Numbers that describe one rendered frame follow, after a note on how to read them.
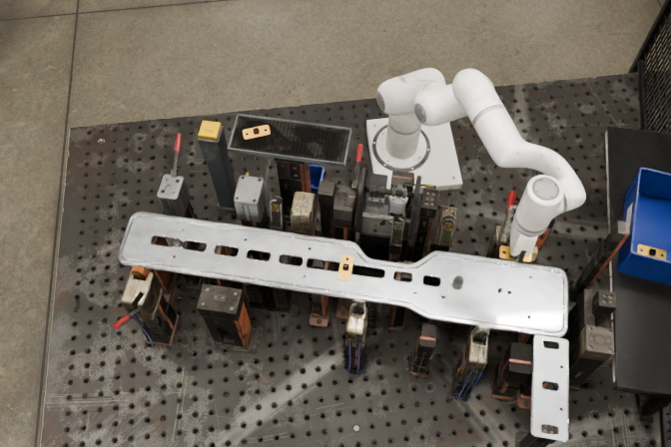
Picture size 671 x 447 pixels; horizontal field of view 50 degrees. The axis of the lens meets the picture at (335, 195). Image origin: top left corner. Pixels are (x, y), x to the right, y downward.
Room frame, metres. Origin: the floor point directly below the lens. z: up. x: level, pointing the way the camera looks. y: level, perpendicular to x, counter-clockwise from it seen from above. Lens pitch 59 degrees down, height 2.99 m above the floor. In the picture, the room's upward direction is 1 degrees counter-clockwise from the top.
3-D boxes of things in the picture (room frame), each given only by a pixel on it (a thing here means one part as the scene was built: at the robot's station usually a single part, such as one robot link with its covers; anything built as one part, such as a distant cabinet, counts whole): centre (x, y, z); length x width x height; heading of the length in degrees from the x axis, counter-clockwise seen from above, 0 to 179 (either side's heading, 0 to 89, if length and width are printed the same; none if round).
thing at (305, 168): (1.29, 0.14, 0.92); 0.10 x 0.08 x 0.45; 80
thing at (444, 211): (1.06, -0.35, 0.88); 0.11 x 0.09 x 0.37; 170
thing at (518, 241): (0.84, -0.48, 1.38); 0.10 x 0.07 x 0.11; 170
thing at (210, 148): (1.34, 0.39, 0.92); 0.08 x 0.08 x 0.44; 80
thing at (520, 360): (0.64, -0.52, 0.84); 0.11 x 0.10 x 0.28; 170
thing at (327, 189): (1.15, 0.03, 0.90); 0.05 x 0.05 x 0.40; 80
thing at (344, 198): (1.12, -0.03, 0.89); 0.13 x 0.11 x 0.38; 170
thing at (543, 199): (0.84, -0.49, 1.52); 0.09 x 0.08 x 0.13; 110
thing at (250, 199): (1.15, 0.27, 0.90); 0.13 x 0.10 x 0.41; 170
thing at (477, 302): (0.92, -0.01, 1.00); 1.38 x 0.22 x 0.02; 80
